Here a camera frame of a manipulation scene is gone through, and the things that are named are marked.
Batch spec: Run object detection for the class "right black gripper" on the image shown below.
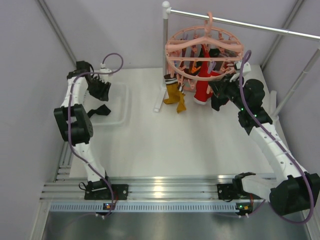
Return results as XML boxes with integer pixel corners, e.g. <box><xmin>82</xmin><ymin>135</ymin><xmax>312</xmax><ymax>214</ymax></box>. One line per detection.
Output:
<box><xmin>210</xmin><ymin>72</ymin><xmax>248</xmax><ymax>111</ymax></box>

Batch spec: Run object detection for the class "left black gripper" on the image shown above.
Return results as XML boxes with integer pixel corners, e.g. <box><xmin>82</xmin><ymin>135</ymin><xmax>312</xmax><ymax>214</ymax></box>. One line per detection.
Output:
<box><xmin>86</xmin><ymin>75</ymin><xmax>110</xmax><ymax>101</ymax></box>

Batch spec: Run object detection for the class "black sock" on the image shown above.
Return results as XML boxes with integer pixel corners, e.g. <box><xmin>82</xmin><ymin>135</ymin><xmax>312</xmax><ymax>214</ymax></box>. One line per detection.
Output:
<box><xmin>87</xmin><ymin>104</ymin><xmax>111</xmax><ymax>118</ymax></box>
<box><xmin>209</xmin><ymin>48</ymin><xmax>229</xmax><ymax>112</ymax></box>

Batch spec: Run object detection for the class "pink round clip hanger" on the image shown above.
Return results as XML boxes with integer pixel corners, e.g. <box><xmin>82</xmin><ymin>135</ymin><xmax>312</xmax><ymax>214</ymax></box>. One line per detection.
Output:
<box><xmin>164</xmin><ymin>11</ymin><xmax>244</xmax><ymax>89</ymax></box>

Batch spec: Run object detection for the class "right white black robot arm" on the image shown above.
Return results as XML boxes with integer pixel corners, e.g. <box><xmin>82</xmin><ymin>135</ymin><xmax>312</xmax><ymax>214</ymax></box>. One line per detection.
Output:
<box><xmin>209</xmin><ymin>76</ymin><xmax>320</xmax><ymax>216</ymax></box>

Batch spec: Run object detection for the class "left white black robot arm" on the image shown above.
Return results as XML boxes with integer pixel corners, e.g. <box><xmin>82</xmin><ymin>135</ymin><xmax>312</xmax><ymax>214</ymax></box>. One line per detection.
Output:
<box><xmin>53</xmin><ymin>61</ymin><xmax>113</xmax><ymax>200</ymax></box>

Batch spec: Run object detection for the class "red white santa sock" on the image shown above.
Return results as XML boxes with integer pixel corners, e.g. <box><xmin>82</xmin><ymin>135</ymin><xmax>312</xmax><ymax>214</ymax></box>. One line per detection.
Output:
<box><xmin>194</xmin><ymin>44</ymin><xmax>210</xmax><ymax>105</ymax></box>

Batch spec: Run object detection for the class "white plastic mesh basket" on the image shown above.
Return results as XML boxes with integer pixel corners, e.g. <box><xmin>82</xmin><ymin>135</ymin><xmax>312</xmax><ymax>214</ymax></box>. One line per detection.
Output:
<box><xmin>83</xmin><ymin>82</ymin><xmax>130</xmax><ymax>127</ymax></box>

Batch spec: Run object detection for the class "mustard yellow striped sock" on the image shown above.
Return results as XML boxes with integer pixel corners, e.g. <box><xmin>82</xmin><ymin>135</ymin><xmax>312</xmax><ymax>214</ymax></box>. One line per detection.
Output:
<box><xmin>163</xmin><ymin>74</ymin><xmax>184</xmax><ymax>105</ymax></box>

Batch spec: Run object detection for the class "silver white clothes rack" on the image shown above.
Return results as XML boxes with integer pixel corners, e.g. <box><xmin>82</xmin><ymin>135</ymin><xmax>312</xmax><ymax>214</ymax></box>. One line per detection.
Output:
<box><xmin>162</xmin><ymin>0</ymin><xmax>320</xmax><ymax>119</ymax></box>

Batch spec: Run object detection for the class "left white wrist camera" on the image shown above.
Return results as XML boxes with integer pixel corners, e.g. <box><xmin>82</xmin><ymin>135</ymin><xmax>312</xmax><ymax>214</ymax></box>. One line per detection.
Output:
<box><xmin>99</xmin><ymin>63</ymin><xmax>113</xmax><ymax>83</ymax></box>

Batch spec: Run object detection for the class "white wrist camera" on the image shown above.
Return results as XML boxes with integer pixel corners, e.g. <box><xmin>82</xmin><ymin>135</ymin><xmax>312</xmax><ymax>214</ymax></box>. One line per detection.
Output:
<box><xmin>99</xmin><ymin>63</ymin><xmax>113</xmax><ymax>83</ymax></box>
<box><xmin>229</xmin><ymin>61</ymin><xmax>251</xmax><ymax>83</ymax></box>

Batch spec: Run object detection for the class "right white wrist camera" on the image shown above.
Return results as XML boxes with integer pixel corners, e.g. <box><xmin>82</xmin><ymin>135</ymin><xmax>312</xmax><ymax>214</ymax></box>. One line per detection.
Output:
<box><xmin>229</xmin><ymin>61</ymin><xmax>251</xmax><ymax>83</ymax></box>

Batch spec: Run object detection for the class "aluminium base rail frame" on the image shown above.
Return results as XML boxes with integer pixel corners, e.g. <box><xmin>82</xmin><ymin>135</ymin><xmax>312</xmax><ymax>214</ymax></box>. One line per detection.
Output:
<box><xmin>39</xmin><ymin>71</ymin><xmax>313</xmax><ymax>215</ymax></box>

